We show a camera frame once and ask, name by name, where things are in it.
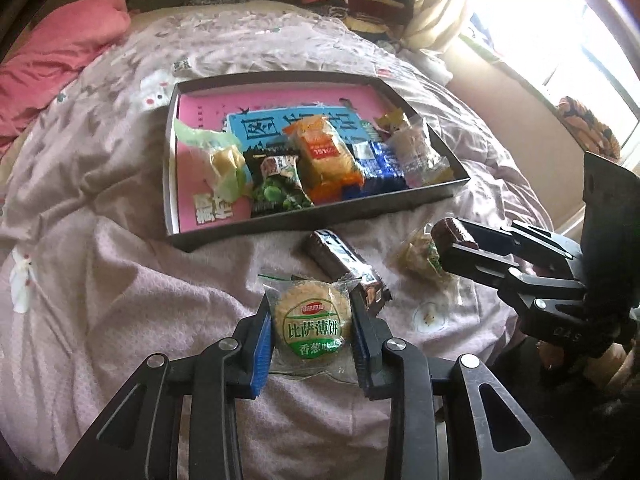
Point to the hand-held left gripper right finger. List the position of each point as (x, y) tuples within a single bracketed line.
[(361, 360)]

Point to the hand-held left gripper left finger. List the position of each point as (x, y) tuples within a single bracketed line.
[(262, 355)]

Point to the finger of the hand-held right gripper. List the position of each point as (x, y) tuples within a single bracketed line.
[(545, 305), (465, 255)]

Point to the brown cake snack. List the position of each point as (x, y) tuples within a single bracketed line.
[(452, 230)]

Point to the round cracker packet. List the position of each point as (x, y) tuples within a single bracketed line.
[(310, 330)]

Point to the blue snack packet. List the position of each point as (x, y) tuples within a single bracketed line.
[(380, 165)]

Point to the orange cracker packet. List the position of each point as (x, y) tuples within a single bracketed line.
[(325, 155)]

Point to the dark shallow cardboard box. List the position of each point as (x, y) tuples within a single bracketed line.
[(172, 200)]

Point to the person's right hand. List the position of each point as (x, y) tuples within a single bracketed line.
[(605, 375)]

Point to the clear wrapped snack packet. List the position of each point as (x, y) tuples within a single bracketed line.
[(417, 257)]

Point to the small clear round packet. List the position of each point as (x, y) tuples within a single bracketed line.
[(429, 317)]

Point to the brown chocolate bar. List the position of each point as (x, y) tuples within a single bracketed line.
[(340, 255)]

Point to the orange patterned cloth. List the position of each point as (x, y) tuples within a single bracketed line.
[(590, 127)]

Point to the clear crinkled pastry packet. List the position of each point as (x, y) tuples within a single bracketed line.
[(415, 150)]

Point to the dark green pea packet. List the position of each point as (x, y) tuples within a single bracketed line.
[(280, 190)]

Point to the printed pale bed cover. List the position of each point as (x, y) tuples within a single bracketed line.
[(110, 240)]

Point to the green wrapped pastry packet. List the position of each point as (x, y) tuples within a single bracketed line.
[(220, 160)]

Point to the window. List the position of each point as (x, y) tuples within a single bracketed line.
[(560, 35)]

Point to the cream curtain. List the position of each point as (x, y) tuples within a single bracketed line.
[(435, 5)]

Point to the dark patterned cloth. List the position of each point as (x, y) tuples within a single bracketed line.
[(220, 0)]

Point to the pink pillow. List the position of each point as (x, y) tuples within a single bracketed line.
[(55, 55)]

